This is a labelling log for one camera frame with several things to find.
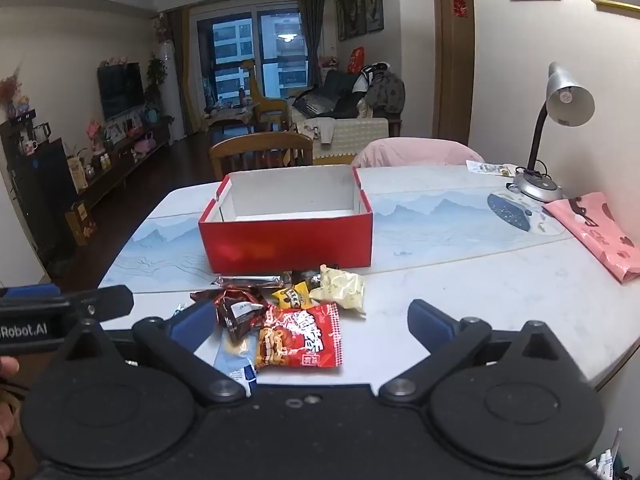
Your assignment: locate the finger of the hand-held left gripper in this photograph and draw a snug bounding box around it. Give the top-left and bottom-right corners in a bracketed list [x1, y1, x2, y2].
[0, 283, 62, 302]
[62, 284, 135, 322]

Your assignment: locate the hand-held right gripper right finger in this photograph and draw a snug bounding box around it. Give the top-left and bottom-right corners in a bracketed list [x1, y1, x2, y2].
[378, 299, 584, 406]

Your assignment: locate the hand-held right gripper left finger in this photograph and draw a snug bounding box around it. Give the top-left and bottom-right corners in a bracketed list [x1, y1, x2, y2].
[52, 301, 250, 404]

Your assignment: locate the brown foil snack packet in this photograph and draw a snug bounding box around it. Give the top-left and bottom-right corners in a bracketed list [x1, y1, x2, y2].
[191, 287, 268, 346]

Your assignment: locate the light blue snack packet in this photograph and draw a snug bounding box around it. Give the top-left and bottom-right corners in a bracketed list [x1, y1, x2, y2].
[214, 332, 259, 397]

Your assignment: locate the green red snack bar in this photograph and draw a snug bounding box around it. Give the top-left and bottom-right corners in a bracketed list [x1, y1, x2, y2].
[212, 272, 292, 291]

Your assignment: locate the cream snack packet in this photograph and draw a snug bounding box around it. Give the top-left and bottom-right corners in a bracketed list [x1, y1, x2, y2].
[311, 264, 367, 317]

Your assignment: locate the small yellow cookie packet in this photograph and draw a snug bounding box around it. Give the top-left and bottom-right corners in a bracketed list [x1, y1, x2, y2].
[271, 282, 315, 311]

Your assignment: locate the red snack packet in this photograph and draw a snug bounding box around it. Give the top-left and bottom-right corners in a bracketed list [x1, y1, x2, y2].
[255, 303, 345, 370]

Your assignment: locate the red cardboard box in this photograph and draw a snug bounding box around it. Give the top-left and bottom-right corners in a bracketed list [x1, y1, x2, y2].
[197, 165, 374, 273]

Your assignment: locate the person's left hand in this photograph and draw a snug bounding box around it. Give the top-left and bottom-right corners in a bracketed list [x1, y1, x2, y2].
[0, 355, 20, 462]

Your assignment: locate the brown cardboard box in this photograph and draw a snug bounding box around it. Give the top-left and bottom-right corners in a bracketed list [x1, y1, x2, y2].
[65, 201, 97, 247]

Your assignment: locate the black cabinet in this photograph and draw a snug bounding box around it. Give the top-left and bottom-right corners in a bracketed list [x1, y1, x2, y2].
[0, 115, 80, 273]

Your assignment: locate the blue mountain print table mat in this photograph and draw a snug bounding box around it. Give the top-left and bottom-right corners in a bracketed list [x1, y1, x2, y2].
[100, 187, 583, 295]

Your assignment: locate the dark wooden television cabinet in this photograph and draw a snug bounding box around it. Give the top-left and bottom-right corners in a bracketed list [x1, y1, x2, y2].
[75, 122, 173, 202]

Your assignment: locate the wooden chair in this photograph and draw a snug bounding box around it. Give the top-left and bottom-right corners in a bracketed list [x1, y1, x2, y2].
[209, 131, 315, 181]

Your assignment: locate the pink plastic bag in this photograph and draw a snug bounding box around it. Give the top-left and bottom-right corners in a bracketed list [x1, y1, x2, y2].
[542, 191, 640, 285]

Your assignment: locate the dried flower vase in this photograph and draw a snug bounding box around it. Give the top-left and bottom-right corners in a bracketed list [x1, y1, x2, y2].
[0, 65, 27, 117]

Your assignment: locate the sofa with cream cover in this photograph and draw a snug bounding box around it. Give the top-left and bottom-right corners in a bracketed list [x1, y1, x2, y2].
[290, 70, 403, 158]

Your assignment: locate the flat screen television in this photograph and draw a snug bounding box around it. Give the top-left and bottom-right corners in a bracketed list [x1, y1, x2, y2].
[97, 62, 145, 122]

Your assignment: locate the coffee table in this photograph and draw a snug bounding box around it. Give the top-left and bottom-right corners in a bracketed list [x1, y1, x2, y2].
[202, 102, 261, 134]

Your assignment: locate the white standing air conditioner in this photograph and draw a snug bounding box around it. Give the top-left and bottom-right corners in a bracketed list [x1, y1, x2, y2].
[159, 42, 184, 143]

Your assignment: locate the green potted plant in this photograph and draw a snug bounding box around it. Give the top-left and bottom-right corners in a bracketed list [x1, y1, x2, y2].
[146, 56, 168, 106]

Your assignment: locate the yellow giraffe toy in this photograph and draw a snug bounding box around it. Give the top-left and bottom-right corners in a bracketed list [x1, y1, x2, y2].
[240, 59, 289, 123]

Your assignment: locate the pile of clothes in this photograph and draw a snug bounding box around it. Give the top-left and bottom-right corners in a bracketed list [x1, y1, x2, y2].
[362, 62, 406, 116]

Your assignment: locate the yellow grey curtain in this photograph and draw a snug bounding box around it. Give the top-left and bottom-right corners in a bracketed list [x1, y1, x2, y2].
[167, 10, 199, 136]

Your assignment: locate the wooden door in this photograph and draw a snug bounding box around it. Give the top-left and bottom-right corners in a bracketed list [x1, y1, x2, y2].
[432, 0, 476, 153]

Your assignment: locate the silver desk lamp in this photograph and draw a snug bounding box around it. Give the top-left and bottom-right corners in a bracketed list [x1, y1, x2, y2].
[506, 61, 596, 203]

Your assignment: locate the large window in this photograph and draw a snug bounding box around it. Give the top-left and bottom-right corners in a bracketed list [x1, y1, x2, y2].
[197, 7, 308, 103]

